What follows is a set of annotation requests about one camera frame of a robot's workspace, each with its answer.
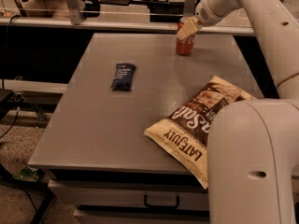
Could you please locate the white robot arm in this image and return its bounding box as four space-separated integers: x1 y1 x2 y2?
196 0 299 224

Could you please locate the black drawer handle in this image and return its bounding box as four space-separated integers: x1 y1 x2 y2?
143 195 180 210

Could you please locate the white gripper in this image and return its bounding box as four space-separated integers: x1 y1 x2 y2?
177 0 237 40

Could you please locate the brown Late July chip bag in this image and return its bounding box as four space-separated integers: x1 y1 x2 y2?
144 76 255 189

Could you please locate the grey drawer cabinet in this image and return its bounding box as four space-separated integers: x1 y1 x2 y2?
29 34 261 224

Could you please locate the red coke can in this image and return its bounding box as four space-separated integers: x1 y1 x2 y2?
175 17 196 57

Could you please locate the metal rail barrier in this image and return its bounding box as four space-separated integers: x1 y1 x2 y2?
0 0 288 37

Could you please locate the black cable on floor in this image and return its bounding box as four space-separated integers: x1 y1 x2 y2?
0 14 21 140

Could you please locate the dark blue snack bar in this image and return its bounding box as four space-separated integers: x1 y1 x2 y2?
111 63 136 91

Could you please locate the green packet on floor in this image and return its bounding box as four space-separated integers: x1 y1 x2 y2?
12 166 39 182

